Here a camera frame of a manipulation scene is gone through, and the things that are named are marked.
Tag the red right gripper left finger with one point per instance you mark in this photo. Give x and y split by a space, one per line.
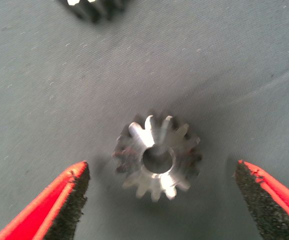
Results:
42 212

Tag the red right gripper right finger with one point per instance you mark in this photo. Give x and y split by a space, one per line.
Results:
277 207

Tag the steel planetary gear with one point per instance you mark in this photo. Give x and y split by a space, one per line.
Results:
92 12
149 140

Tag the dark grey table cloth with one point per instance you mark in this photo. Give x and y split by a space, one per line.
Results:
209 62

